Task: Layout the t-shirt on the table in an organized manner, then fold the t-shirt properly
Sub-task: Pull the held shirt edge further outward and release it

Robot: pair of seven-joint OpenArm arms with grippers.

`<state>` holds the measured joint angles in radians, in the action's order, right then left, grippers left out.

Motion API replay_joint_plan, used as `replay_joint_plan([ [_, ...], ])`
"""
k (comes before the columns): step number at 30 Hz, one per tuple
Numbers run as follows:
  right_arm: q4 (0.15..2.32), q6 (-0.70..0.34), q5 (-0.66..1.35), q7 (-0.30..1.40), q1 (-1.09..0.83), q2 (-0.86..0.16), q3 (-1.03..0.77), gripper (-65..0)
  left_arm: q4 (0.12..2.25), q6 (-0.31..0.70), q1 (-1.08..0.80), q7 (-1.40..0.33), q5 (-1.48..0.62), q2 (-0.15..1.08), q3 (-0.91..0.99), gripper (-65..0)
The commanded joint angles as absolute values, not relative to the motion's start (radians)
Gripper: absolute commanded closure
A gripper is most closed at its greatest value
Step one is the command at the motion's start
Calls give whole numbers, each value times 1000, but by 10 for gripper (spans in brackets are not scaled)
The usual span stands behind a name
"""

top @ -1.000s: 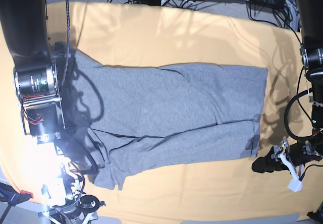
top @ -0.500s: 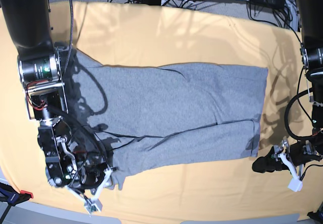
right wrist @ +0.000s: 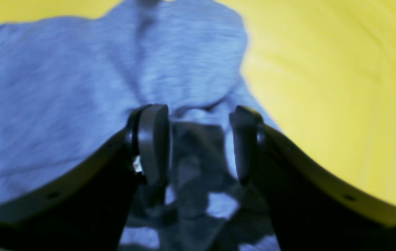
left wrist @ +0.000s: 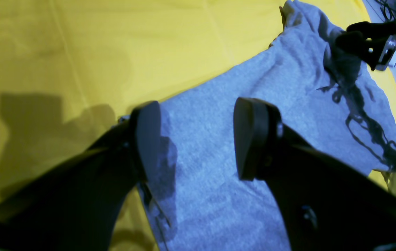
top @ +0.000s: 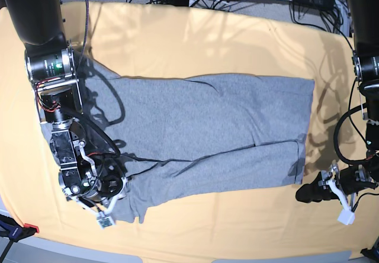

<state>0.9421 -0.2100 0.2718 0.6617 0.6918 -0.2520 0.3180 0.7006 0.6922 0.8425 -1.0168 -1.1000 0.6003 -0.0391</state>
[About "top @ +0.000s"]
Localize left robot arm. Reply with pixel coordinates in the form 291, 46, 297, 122
296, 0, 378, 203

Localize black clamp right corner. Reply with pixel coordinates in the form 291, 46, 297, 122
361, 242, 379, 263

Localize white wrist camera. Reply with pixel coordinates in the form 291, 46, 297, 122
338, 209, 355, 225
97, 214, 116, 229

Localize grey t-shirt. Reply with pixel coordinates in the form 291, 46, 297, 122
40, 57, 315, 224

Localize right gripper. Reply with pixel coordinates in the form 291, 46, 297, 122
76, 173, 127, 216

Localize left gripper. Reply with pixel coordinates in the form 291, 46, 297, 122
296, 163, 356, 213

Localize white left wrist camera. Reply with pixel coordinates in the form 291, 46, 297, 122
338, 209, 355, 225

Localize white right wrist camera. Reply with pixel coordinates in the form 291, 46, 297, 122
97, 214, 116, 229

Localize blue red table clamp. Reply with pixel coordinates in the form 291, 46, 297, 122
1, 215, 40, 242

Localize yellow table cloth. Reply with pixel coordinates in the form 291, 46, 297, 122
1, 2, 378, 262

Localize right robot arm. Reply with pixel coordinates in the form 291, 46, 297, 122
4, 0, 126, 220

